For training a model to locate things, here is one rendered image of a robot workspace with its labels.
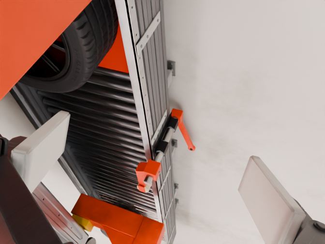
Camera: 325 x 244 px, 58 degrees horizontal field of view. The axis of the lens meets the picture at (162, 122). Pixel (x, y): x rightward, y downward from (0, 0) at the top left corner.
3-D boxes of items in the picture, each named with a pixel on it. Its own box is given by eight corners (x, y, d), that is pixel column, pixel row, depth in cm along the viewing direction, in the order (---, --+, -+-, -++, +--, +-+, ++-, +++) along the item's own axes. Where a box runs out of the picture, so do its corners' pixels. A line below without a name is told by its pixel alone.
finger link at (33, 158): (20, 209, 14) (4, 206, 14) (64, 152, 21) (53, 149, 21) (27, 153, 13) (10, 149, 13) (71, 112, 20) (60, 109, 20)
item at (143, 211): (102, 165, 310) (83, 199, 289) (179, 191, 288) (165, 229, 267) (118, 201, 390) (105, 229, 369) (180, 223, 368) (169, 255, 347)
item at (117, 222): (81, 192, 223) (55, 236, 205) (143, 215, 210) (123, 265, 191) (86, 201, 237) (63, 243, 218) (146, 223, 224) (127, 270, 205)
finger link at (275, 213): (293, 211, 14) (308, 214, 14) (250, 154, 21) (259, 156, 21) (272, 260, 15) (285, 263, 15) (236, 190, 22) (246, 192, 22)
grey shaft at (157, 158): (173, 105, 176) (140, 177, 149) (182, 108, 175) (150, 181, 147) (173, 114, 183) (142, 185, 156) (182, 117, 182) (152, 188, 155)
